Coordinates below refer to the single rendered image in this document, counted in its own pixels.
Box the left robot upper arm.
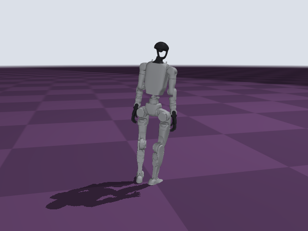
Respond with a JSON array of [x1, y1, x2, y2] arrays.
[[138, 63, 147, 90]]

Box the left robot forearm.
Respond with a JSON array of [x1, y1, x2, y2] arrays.
[[134, 87, 143, 108]]

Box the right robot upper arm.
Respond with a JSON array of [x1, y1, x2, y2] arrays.
[[167, 65, 177, 96]]

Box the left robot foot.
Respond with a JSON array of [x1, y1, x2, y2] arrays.
[[136, 171, 144, 183]]

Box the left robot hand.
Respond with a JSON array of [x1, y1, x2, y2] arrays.
[[131, 103, 139, 123]]

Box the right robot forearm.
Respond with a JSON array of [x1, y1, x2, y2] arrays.
[[169, 89, 177, 115]]

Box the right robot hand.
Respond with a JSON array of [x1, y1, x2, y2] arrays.
[[170, 111, 177, 132]]

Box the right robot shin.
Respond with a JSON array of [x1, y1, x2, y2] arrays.
[[152, 145, 164, 180]]

